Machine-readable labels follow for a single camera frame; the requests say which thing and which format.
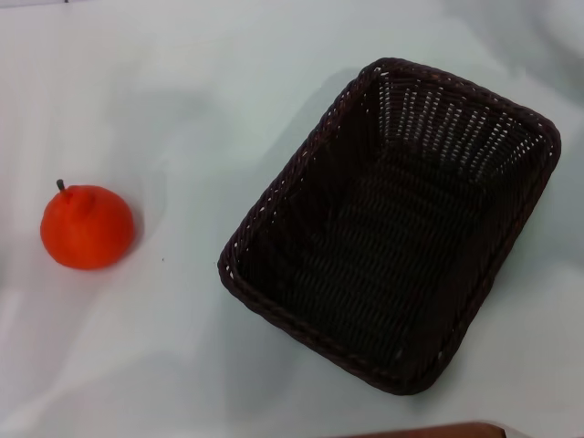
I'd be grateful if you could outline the orange toy fruit with stem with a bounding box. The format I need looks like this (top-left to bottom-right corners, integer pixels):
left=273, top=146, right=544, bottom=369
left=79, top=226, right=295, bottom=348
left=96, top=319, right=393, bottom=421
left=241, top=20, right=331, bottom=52
left=39, top=179, right=136, bottom=271

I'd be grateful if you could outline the white tablecloth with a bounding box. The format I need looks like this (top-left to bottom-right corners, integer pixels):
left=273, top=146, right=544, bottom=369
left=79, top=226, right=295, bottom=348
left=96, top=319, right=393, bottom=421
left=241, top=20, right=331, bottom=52
left=0, top=0, right=584, bottom=438

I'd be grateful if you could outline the dark brown woven basket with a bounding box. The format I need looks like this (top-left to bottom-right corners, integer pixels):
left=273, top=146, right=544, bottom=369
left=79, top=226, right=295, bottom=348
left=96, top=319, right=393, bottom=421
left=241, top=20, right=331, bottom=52
left=217, top=57, right=562, bottom=396

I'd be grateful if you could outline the brown wooden edge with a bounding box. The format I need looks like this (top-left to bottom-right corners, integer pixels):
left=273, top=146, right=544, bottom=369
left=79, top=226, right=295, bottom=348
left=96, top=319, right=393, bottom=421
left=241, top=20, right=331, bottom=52
left=337, top=422, right=507, bottom=438

